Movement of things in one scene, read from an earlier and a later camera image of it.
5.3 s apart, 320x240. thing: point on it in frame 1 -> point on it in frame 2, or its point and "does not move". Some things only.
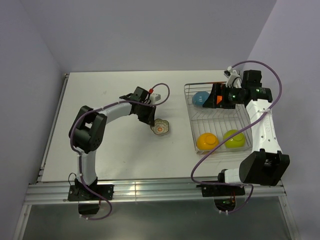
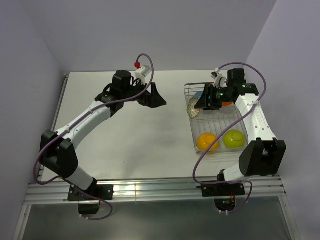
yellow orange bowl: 207,141 does not move
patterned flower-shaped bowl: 160,127 -> 191,111
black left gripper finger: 151,116 -> 156,100
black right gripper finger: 215,99 -> 205,102
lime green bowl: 237,142 does not move
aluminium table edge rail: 142,190 does not move
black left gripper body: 143,113 -> 144,99
